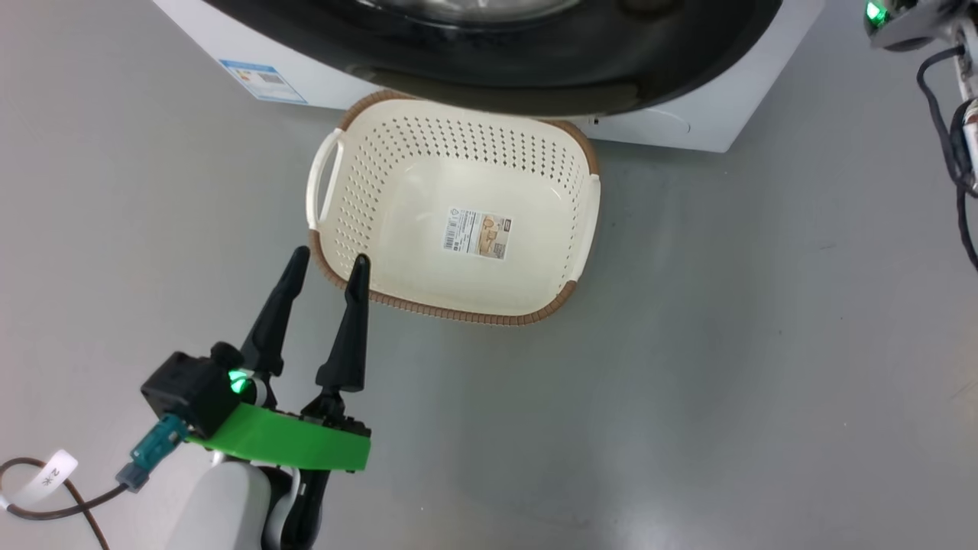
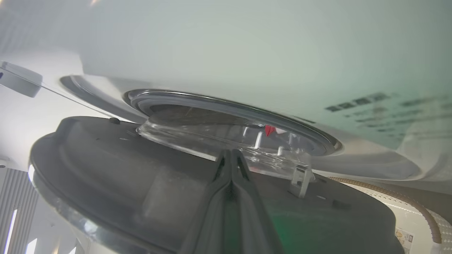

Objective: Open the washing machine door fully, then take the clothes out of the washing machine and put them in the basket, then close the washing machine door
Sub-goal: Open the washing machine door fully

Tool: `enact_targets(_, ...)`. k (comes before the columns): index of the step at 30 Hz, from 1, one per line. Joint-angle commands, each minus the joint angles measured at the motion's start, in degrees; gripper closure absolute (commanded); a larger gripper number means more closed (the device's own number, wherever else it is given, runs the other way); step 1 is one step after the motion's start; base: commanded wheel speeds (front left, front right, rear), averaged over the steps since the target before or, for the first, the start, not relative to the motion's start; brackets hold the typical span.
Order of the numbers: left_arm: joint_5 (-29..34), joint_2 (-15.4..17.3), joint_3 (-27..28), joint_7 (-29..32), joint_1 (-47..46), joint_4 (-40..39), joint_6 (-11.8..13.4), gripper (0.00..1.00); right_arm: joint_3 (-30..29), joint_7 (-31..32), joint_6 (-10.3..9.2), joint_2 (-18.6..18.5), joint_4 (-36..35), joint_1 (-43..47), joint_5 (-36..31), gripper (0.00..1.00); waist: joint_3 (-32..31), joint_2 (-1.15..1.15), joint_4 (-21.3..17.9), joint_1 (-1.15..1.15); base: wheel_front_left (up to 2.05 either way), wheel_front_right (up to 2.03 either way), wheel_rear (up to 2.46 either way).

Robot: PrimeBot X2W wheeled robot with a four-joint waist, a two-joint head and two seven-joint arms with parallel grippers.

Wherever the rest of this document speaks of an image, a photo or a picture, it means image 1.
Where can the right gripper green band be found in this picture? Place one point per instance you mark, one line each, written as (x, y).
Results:
(909, 30)

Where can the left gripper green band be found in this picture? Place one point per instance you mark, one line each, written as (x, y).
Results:
(290, 441)

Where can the black round washing machine door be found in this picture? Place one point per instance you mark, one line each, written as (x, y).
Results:
(688, 61)

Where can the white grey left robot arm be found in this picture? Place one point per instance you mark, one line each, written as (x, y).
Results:
(221, 508)

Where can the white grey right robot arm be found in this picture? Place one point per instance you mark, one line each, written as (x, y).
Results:
(970, 76)

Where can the cream perforated laundry basket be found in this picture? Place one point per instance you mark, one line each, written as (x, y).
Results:
(397, 229)

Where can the printed basket product label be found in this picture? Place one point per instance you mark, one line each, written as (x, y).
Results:
(477, 233)

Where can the white washing machine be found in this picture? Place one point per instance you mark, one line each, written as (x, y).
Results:
(688, 126)

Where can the blue energy label sticker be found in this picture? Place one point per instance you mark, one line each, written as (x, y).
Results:
(263, 82)

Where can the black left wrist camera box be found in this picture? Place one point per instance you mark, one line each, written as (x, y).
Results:
(187, 389)

